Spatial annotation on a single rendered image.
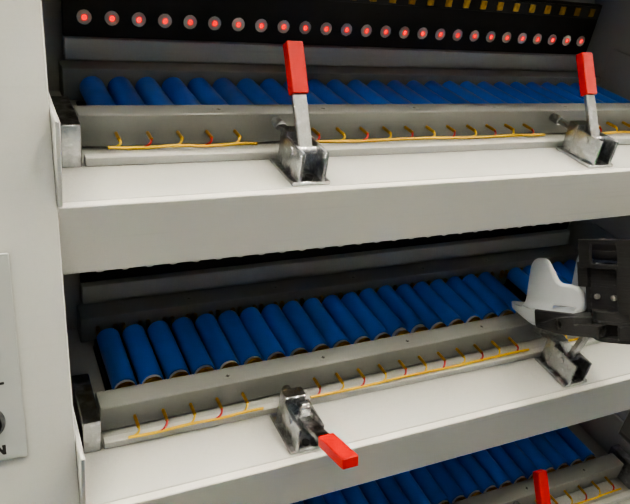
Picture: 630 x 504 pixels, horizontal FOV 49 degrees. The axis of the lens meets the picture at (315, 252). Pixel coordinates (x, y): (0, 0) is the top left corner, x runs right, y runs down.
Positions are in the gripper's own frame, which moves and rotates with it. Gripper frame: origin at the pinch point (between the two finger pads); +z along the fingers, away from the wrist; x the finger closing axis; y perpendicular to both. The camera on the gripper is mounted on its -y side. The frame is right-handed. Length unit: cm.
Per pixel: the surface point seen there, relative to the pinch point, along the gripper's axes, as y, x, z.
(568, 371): -4.9, 1.0, -4.4
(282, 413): -3.8, 27.5, -2.1
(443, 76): 22.8, 5.6, 4.7
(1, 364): 4.0, 46.2, -7.4
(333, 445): -4.4, 26.9, -9.1
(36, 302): 7.3, 44.1, -7.8
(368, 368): -2.4, 18.4, 0.6
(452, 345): -1.8, 9.8, 0.3
